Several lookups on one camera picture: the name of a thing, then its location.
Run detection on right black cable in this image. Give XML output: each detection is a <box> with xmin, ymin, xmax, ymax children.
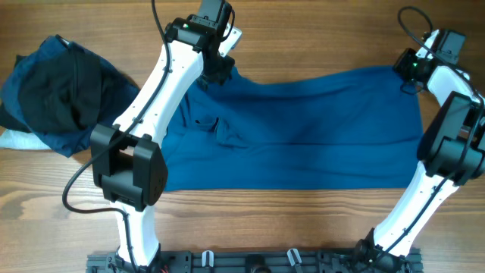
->
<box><xmin>378</xmin><ymin>5</ymin><xmax>485</xmax><ymax>262</ymax></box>

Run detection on blue polo shirt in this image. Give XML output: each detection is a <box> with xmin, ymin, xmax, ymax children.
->
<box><xmin>162</xmin><ymin>66</ymin><xmax>423</xmax><ymax>191</ymax></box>

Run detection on white cloth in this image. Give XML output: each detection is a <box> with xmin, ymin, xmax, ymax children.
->
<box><xmin>1</xmin><ymin>130</ymin><xmax>50</xmax><ymax>150</ymax></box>

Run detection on black crumpled garment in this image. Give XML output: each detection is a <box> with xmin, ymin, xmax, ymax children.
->
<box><xmin>18</xmin><ymin>49</ymin><xmax>102</xmax><ymax>133</ymax></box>

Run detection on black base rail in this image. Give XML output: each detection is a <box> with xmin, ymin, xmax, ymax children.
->
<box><xmin>86</xmin><ymin>249</ymin><xmax>424</xmax><ymax>273</ymax></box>

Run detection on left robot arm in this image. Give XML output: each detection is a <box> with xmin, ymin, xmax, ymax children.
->
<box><xmin>86</xmin><ymin>16</ymin><xmax>242</xmax><ymax>272</ymax></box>

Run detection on dark navy crumpled garment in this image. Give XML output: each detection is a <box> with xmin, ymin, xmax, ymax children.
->
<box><xmin>1</xmin><ymin>35</ymin><xmax>139</xmax><ymax>157</ymax></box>

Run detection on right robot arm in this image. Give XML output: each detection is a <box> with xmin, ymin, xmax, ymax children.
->
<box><xmin>349</xmin><ymin>49</ymin><xmax>484</xmax><ymax>272</ymax></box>

